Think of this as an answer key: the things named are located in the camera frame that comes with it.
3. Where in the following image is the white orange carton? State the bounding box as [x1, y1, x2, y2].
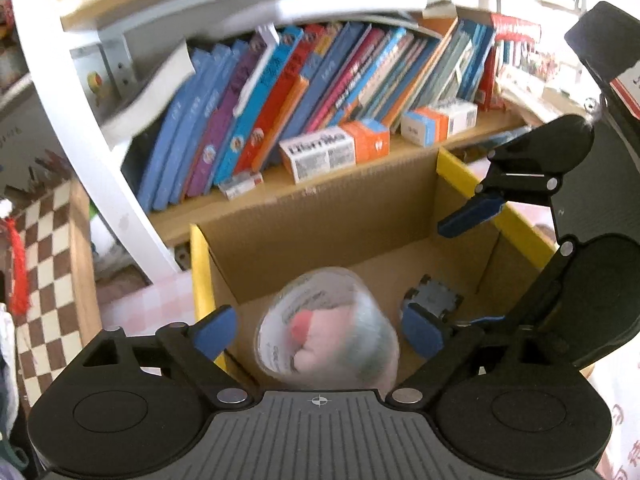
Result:
[399, 100, 479, 149]
[278, 118, 391, 185]

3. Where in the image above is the thick white book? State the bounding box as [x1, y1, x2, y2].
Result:
[101, 41, 197, 147]

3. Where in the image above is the white LED light bar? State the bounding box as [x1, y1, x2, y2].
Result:
[271, 0, 494, 19]

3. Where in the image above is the grey toy car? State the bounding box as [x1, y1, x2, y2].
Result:
[402, 273, 464, 327]

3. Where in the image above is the red book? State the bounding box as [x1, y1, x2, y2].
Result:
[489, 12, 544, 45]

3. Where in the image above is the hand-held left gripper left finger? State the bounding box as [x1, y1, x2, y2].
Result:
[70, 303, 251, 408]

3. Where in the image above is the wooden chessboard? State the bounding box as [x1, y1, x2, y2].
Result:
[9, 179, 104, 407]

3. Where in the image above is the row of blue children's books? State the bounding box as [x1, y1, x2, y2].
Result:
[135, 16, 497, 214]

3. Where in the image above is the pink printed desktop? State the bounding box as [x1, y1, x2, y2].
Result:
[94, 217, 640, 480]

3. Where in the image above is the pink plush toy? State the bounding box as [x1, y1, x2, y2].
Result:
[289, 307, 362, 374]

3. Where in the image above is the clear tape roll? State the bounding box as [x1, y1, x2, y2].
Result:
[254, 266, 401, 392]

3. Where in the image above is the white wooden bookshelf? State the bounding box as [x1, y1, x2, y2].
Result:
[9, 0, 532, 277]

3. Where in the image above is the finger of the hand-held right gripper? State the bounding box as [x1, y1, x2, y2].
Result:
[450, 241, 576, 334]
[437, 172, 560, 239]

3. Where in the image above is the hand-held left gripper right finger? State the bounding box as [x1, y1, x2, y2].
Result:
[390, 304, 581, 407]

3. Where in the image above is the small white red box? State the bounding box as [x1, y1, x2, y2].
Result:
[218, 170, 265, 201]

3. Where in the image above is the red tassel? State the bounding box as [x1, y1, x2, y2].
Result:
[0, 198, 30, 317]

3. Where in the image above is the yellow cardboard box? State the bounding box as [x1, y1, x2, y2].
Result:
[188, 147, 597, 397]

